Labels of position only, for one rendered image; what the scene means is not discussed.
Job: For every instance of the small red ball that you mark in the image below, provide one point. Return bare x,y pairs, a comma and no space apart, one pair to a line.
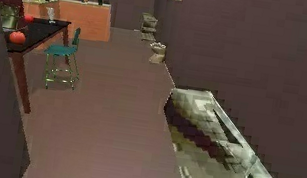
28,18

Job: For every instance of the dark table with brown legs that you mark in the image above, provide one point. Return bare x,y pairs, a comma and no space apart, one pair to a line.
40,31

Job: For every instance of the clear glass vase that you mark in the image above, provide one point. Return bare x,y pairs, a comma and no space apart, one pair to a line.
50,14

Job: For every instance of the teal chair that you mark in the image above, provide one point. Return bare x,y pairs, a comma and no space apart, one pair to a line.
61,50

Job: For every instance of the beige waste bin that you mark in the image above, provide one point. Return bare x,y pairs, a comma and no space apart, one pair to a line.
158,52

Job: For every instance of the grey shelf rack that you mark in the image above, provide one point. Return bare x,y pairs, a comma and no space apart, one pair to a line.
148,25

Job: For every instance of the large red ball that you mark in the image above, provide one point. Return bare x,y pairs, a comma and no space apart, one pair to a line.
17,37

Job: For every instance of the dark green bottle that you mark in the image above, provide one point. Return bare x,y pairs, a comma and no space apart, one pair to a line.
100,0

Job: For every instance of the orange kitchen counter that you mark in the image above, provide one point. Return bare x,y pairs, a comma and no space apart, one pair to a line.
84,19

